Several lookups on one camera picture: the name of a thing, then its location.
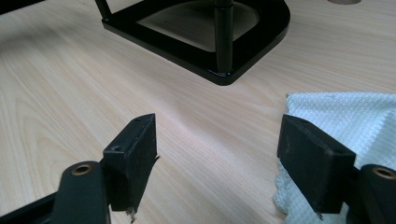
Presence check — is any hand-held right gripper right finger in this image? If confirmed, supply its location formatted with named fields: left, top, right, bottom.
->
left=276, top=114, right=357, bottom=216

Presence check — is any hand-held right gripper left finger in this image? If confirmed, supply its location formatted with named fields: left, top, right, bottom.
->
left=102, top=113, right=160, bottom=218

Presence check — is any light blue cloth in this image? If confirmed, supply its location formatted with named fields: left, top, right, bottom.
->
left=273, top=91, right=396, bottom=224

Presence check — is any black wavy tray stand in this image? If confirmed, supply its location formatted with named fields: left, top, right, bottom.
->
left=94, top=0, right=291, bottom=87

